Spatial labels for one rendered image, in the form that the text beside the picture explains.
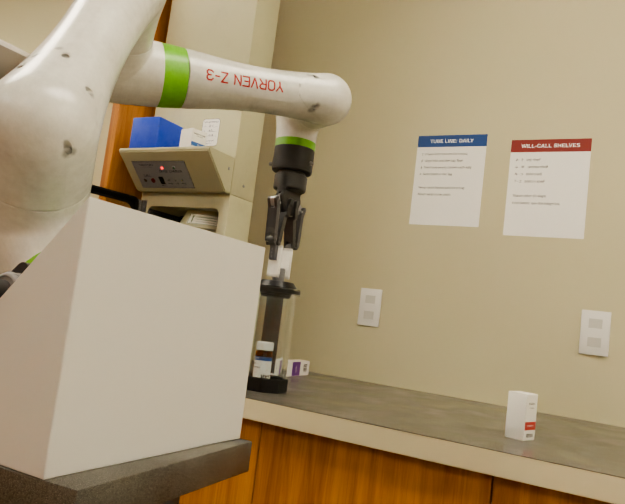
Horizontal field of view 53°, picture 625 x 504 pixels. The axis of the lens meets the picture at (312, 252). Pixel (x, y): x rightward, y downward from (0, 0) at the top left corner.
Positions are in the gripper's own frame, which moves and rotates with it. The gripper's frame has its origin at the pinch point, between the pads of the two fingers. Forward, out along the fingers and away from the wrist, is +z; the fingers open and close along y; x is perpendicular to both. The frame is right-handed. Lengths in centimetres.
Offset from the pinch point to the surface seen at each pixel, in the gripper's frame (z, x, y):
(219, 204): -16.1, -31.5, -15.4
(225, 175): -23.3, -28.3, -12.2
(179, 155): -26.9, -38.7, -5.0
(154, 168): -24, -49, -8
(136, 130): -34, -55, -4
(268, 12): -74, -28, -21
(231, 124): -39, -31, -15
